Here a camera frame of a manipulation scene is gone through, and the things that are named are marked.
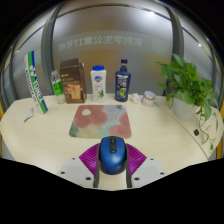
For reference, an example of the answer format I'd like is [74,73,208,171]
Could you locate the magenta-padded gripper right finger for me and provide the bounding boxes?
[125,143,168,189]

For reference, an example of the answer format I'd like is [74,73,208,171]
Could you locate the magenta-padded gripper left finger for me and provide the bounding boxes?
[56,143,101,189]

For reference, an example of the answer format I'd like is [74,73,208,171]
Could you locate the blue computer mouse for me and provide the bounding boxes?
[98,135,129,176]

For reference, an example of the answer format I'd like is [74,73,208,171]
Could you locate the floral pastel mouse pad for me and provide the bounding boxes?
[68,104,133,140]

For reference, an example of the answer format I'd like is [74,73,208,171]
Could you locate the small white pink jar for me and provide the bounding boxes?
[141,90,157,108]

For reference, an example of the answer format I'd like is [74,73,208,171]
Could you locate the crumpled white tissue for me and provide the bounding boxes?
[128,92,144,105]

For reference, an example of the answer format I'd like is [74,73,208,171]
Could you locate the small white foil packet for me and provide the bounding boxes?
[22,107,35,123]

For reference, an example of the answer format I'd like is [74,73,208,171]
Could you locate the clear green-labelled drink bottle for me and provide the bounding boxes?
[49,69,67,105]

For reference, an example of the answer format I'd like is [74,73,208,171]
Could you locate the white blue-capped lotion bottle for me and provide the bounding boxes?
[90,64,108,103]

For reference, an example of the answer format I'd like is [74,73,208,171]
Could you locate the brown cardboard box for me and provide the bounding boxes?
[59,57,88,105]

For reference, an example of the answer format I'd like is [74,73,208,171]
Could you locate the dark blue shampoo bottle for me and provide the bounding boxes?
[114,58,132,103]

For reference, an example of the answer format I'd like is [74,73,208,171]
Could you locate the green potted plant white pot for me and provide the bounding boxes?
[154,53,220,152]

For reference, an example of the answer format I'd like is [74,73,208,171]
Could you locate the white green shuttlecock tube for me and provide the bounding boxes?
[23,50,49,115]

